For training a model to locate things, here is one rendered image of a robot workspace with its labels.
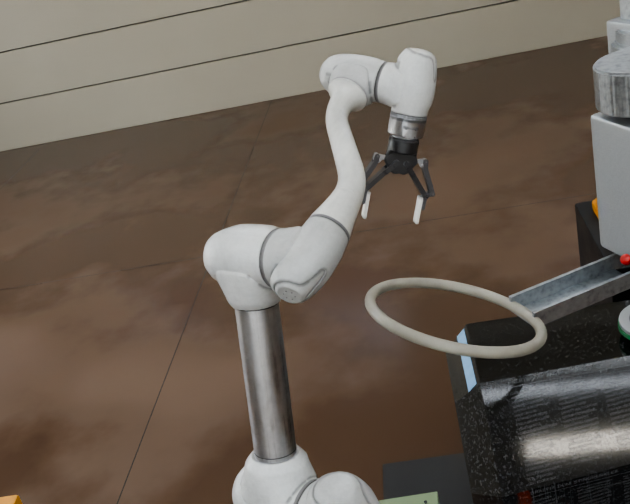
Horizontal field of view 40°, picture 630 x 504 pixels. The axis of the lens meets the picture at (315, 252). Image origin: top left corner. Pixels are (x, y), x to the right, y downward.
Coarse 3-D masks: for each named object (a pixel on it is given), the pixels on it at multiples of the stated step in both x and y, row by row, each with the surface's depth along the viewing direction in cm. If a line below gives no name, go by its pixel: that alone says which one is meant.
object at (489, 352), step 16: (384, 288) 245; (400, 288) 252; (432, 288) 256; (448, 288) 256; (464, 288) 255; (480, 288) 254; (368, 304) 230; (512, 304) 247; (384, 320) 221; (528, 320) 240; (400, 336) 218; (416, 336) 215; (432, 336) 214; (544, 336) 226; (448, 352) 213; (464, 352) 212; (480, 352) 212; (496, 352) 213; (512, 352) 214; (528, 352) 218
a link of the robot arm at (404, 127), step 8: (392, 112) 212; (392, 120) 212; (400, 120) 210; (408, 120) 209; (416, 120) 210; (424, 120) 211; (392, 128) 212; (400, 128) 211; (408, 128) 210; (416, 128) 211; (424, 128) 213; (400, 136) 211; (408, 136) 211; (416, 136) 211
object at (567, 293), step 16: (608, 256) 257; (576, 272) 253; (592, 272) 256; (608, 272) 257; (528, 288) 249; (544, 288) 251; (560, 288) 253; (576, 288) 253; (592, 288) 243; (608, 288) 245; (624, 288) 247; (528, 304) 250; (544, 304) 248; (560, 304) 240; (576, 304) 242; (544, 320) 240
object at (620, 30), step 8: (608, 24) 314; (616, 24) 310; (624, 24) 307; (608, 32) 315; (616, 32) 311; (624, 32) 306; (608, 40) 317; (616, 40) 312; (624, 40) 306; (608, 48) 319
